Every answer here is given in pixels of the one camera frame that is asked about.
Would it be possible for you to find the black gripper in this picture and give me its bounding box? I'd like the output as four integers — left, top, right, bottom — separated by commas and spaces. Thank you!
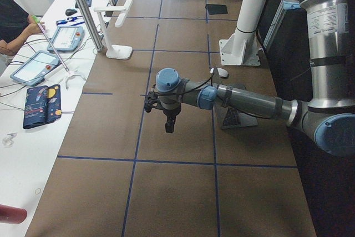
163, 107, 181, 133

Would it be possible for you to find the grey laptop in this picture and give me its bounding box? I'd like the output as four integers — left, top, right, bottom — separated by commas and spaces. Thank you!
214, 104, 258, 129

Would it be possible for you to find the person's forearm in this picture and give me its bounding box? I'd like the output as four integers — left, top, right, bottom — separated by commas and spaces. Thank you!
1, 28, 32, 56

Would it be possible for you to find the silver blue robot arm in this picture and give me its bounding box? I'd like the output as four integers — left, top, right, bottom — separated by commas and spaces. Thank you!
144, 0, 354, 157

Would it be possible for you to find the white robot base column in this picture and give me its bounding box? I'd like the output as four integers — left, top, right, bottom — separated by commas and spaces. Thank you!
219, 0, 266, 66

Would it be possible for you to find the white computer mouse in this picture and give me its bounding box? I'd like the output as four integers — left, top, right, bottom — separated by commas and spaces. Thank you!
210, 67, 229, 79

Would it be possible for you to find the white desk lamp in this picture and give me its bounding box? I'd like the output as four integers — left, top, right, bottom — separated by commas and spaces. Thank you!
93, 0, 133, 60

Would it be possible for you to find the black mouse pad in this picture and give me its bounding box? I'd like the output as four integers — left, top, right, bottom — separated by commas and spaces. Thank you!
205, 4, 228, 15

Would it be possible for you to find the black computer mouse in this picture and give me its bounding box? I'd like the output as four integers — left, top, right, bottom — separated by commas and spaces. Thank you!
65, 8, 78, 16

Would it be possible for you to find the person's hand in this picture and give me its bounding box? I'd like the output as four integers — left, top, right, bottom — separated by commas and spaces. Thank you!
26, 23, 42, 35

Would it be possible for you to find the white grabber claw stick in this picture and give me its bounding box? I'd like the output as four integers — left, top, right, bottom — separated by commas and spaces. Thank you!
32, 15, 86, 89

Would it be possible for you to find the dark blue space pencil case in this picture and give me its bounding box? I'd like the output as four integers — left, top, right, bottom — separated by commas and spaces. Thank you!
23, 84, 62, 129

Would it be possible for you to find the upper teach pendant tablet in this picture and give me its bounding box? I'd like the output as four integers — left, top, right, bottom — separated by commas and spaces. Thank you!
51, 26, 84, 53

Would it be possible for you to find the teach pendant tablet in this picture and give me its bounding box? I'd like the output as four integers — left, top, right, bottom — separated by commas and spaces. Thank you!
51, 26, 84, 53
10, 51, 60, 87

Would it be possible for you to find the lower teach pendant tablet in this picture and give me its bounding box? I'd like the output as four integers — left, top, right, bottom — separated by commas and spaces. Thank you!
10, 51, 60, 87

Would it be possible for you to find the red cylinder bottle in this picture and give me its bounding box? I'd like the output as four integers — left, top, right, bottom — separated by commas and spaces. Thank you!
0, 205, 27, 224

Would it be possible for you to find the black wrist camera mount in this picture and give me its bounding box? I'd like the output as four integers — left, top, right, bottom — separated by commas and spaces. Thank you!
144, 91, 160, 113

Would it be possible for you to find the blue lanyard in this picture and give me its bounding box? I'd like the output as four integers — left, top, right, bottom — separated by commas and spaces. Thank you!
55, 16, 85, 26

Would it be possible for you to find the aluminium frame post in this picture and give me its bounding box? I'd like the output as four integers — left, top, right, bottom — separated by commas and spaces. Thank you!
75, 0, 104, 52

